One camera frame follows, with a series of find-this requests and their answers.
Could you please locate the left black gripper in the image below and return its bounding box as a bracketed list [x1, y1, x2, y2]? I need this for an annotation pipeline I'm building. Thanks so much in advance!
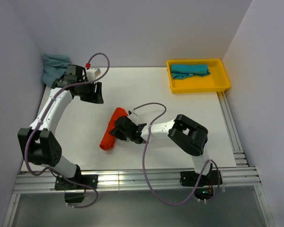
[76, 79, 104, 104]

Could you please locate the orange t shirt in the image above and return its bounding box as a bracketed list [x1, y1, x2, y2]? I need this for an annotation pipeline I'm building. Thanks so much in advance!
[99, 107, 128, 151]

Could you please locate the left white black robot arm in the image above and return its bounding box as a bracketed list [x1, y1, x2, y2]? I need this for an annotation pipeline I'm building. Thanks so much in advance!
[18, 64, 104, 189]

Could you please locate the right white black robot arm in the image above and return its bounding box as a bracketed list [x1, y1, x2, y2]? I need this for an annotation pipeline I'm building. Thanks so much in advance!
[109, 114, 213, 187]

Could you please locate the grey-blue crumpled t shirt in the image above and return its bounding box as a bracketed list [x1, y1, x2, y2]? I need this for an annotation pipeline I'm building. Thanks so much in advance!
[41, 54, 71, 87]

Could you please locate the teal rolled t shirt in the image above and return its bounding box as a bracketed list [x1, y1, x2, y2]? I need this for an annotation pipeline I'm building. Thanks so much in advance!
[170, 64, 211, 79]

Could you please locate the yellow plastic tray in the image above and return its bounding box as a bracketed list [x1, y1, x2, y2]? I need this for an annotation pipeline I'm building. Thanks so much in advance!
[167, 59, 231, 94]

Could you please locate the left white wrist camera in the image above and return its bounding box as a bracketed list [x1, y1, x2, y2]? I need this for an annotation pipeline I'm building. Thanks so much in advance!
[86, 68, 101, 81]

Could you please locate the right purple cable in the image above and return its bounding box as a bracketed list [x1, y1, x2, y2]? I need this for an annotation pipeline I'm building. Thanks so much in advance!
[128, 102, 221, 206]

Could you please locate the purple cable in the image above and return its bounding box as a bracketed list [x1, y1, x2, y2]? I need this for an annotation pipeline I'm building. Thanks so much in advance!
[25, 52, 110, 209]
[128, 102, 221, 206]

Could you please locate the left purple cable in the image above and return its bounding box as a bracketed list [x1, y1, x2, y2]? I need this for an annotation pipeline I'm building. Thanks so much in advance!
[25, 52, 110, 209]

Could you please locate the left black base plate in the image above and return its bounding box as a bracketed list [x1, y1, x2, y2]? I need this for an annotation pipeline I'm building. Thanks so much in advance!
[54, 175, 98, 191]

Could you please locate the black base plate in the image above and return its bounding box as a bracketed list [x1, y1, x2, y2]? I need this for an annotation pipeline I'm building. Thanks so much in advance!
[54, 175, 98, 191]
[180, 170, 223, 187]

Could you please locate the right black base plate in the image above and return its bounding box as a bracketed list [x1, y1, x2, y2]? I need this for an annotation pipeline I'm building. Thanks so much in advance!
[180, 170, 223, 187]

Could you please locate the aluminium front rail frame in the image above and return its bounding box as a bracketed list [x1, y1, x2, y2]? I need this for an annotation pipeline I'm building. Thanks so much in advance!
[3, 166, 275, 227]

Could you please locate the aluminium right side rail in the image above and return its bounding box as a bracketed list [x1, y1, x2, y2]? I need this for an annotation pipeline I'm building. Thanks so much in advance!
[217, 92, 249, 167]

